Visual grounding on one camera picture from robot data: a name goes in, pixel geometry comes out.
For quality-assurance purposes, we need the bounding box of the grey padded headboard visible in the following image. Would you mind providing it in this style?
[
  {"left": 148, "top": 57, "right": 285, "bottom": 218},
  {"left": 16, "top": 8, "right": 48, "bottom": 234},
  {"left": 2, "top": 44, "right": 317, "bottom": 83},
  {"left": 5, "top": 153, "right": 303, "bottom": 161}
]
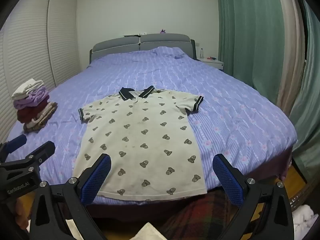
[{"left": 89, "top": 33, "right": 196, "bottom": 63}]

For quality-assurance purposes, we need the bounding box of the dark bed base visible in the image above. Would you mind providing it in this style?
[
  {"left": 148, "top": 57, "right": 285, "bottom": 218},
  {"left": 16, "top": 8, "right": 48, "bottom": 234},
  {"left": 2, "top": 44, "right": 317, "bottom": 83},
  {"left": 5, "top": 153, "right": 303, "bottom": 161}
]
[{"left": 86, "top": 145, "right": 293, "bottom": 222}]

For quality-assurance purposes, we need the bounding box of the beige curtain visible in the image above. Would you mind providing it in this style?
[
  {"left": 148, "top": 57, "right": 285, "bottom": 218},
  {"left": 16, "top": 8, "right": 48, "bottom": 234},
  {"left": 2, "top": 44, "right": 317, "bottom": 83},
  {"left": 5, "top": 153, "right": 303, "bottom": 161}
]
[{"left": 274, "top": 0, "right": 307, "bottom": 116}]

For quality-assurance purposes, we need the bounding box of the white flat cloth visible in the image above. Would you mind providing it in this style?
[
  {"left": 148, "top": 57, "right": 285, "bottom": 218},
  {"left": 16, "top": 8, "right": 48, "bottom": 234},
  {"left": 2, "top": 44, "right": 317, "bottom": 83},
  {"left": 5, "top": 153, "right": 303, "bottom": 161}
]
[{"left": 135, "top": 222, "right": 163, "bottom": 240}]

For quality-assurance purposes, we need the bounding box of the cream bear print polo shirt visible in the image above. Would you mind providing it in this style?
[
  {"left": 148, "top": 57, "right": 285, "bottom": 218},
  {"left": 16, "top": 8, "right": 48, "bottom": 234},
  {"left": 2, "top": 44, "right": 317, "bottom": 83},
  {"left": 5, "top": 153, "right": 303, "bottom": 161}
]
[{"left": 79, "top": 85, "right": 208, "bottom": 197}]

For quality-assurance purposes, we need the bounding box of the dark red folded garment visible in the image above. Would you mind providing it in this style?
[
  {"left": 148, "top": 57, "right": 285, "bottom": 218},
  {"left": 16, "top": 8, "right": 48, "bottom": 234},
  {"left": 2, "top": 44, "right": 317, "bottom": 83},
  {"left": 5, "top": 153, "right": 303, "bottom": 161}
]
[{"left": 17, "top": 100, "right": 52, "bottom": 124}]

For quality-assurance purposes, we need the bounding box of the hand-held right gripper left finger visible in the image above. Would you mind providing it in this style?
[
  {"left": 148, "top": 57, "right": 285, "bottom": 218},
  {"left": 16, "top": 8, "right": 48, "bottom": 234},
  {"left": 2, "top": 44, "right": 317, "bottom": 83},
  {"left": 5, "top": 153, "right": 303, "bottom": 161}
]
[{"left": 29, "top": 153, "right": 112, "bottom": 240}]

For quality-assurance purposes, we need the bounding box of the white crumpled cloth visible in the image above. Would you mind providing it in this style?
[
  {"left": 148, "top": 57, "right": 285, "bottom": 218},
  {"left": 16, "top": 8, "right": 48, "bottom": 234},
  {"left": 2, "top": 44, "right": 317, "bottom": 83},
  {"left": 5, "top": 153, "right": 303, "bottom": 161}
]
[{"left": 291, "top": 204, "right": 317, "bottom": 236}]

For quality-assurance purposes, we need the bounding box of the person's left hand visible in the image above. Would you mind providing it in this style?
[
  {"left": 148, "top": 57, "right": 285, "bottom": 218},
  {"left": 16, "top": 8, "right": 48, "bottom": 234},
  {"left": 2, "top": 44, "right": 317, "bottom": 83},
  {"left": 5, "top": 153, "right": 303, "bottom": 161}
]
[{"left": 14, "top": 197, "right": 30, "bottom": 231}]

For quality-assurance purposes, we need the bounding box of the plaid floor rug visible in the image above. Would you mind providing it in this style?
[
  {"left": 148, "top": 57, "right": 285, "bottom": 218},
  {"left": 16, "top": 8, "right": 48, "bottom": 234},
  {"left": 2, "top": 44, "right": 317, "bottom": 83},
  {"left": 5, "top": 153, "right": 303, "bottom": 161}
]
[{"left": 160, "top": 190, "right": 250, "bottom": 240}]

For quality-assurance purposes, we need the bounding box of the lavender folded garment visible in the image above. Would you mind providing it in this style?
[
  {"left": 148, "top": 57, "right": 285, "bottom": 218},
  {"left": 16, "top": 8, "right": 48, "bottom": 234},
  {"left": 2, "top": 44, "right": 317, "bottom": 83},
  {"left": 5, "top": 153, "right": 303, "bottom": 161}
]
[{"left": 14, "top": 85, "right": 49, "bottom": 110}]

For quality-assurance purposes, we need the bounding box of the purple floral bed sheet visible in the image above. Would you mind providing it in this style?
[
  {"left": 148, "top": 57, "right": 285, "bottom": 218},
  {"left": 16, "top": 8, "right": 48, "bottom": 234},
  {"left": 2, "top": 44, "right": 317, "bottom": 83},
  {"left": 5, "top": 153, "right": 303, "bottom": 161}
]
[{"left": 5, "top": 46, "right": 298, "bottom": 205}]

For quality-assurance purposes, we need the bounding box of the white nightstand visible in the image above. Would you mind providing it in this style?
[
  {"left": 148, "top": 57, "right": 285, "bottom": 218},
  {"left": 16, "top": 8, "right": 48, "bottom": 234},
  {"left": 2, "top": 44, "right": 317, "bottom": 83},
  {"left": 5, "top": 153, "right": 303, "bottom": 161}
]
[{"left": 196, "top": 57, "right": 224, "bottom": 72}]

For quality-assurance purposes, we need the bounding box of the white folded garment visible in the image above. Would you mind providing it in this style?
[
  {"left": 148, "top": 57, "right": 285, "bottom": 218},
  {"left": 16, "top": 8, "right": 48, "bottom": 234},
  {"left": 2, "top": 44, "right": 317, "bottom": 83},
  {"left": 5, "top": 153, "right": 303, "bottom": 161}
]
[{"left": 11, "top": 78, "right": 44, "bottom": 100}]

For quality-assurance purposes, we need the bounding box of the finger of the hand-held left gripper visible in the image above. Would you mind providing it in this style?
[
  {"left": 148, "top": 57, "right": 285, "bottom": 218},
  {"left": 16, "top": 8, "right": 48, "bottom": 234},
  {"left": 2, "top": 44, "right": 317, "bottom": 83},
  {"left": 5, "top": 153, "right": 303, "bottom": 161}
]
[
  {"left": 0, "top": 134, "right": 27, "bottom": 161},
  {"left": 0, "top": 141, "right": 56, "bottom": 168}
]

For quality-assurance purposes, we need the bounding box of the white louvered wardrobe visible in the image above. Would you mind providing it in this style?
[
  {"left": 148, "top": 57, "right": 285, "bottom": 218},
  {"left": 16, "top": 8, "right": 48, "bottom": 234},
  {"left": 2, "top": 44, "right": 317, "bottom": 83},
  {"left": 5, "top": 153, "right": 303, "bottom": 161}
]
[{"left": 0, "top": 0, "right": 80, "bottom": 135}]

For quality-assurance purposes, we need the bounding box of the green curtain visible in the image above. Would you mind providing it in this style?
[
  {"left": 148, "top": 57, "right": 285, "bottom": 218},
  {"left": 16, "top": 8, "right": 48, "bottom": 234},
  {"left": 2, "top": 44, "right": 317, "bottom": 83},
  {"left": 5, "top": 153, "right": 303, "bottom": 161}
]
[
  {"left": 216, "top": 0, "right": 286, "bottom": 101},
  {"left": 289, "top": 2, "right": 320, "bottom": 180}
]

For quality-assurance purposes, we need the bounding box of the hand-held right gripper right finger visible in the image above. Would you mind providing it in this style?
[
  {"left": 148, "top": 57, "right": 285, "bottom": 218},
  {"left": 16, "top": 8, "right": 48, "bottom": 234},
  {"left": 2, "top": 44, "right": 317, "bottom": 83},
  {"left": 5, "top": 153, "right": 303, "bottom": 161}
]
[{"left": 212, "top": 153, "right": 296, "bottom": 240}]

